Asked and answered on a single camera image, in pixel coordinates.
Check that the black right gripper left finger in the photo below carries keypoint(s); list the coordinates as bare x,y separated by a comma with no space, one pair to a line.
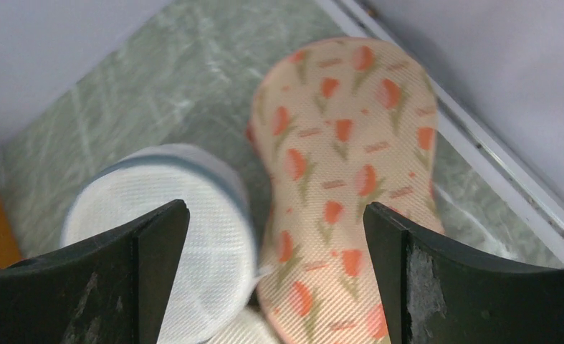
109,288

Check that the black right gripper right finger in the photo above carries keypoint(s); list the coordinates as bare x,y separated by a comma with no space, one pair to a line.
437,290

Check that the floral peach laundry bag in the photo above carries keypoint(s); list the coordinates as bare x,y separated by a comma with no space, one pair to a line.
338,124

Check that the white round mesh laundry bag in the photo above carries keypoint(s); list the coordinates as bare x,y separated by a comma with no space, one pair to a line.
218,270

